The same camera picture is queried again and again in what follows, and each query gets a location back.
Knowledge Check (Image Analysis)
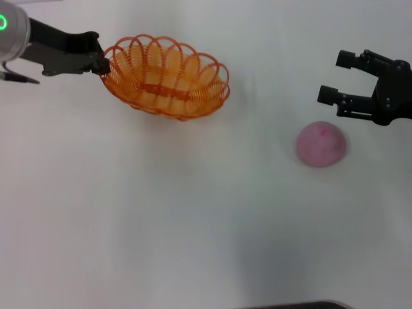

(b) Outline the orange plastic wire basket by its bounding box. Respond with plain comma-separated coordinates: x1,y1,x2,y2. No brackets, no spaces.
102,33,231,122

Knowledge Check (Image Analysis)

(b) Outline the thin black cable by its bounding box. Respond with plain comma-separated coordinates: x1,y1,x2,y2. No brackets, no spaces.
0,61,41,85

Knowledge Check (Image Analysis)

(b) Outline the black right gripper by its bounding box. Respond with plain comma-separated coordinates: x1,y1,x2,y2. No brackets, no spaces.
317,49,412,126

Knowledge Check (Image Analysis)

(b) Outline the black rounded robot torso edge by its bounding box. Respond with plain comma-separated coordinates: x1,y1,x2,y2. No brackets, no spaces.
239,300,350,309

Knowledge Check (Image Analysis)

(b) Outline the pink peach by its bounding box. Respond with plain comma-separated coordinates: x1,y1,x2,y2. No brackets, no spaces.
295,120,348,169

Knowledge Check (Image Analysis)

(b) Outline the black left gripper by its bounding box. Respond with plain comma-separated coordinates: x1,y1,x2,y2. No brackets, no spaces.
19,17,111,77

